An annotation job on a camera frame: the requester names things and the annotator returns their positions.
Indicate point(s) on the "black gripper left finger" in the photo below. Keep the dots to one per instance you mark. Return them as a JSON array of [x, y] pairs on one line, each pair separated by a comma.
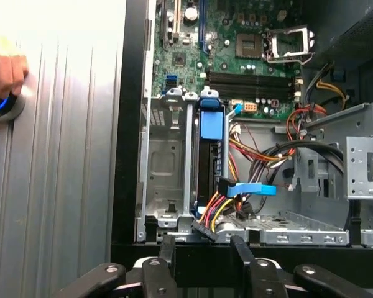
[[158, 279]]

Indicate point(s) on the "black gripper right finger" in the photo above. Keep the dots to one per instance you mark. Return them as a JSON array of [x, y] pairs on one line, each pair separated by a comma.
[[264, 279]]

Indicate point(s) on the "hard disk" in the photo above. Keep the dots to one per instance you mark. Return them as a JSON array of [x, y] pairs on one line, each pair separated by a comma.
[[211, 124]]

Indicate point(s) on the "silver disk bay cage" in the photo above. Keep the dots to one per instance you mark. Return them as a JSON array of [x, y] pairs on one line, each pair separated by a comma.
[[161, 161]]

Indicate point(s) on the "person hand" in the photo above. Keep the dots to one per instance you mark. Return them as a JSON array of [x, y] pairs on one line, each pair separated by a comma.
[[6, 74]]

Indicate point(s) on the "silver optical drive cage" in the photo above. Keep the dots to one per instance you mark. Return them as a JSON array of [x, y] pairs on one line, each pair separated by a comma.
[[360, 167]]

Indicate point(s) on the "black open PC case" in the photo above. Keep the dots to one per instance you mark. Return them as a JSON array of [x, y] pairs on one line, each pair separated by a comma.
[[127, 124]]

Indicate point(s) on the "black RAM slot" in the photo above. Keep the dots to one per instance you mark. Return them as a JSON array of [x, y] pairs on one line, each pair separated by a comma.
[[255, 96], [251, 82], [255, 89], [251, 74]]

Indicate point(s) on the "green motherboard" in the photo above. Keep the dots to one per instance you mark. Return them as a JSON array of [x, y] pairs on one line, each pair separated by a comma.
[[189, 74]]

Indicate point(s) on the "locking lever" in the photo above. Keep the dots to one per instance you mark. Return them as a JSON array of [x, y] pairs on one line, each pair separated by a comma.
[[298, 63]]

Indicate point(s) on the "CPU socket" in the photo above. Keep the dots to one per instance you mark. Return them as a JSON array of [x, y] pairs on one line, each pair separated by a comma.
[[249, 45]]

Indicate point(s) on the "metal socket cover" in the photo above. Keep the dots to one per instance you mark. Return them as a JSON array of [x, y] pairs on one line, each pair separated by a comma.
[[304, 30]]

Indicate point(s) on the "blue expansion slot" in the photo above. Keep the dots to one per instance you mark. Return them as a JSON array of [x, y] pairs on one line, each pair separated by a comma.
[[201, 28]]

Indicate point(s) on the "grey power supply unit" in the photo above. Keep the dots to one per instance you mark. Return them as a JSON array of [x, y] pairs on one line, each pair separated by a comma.
[[360, 31]]

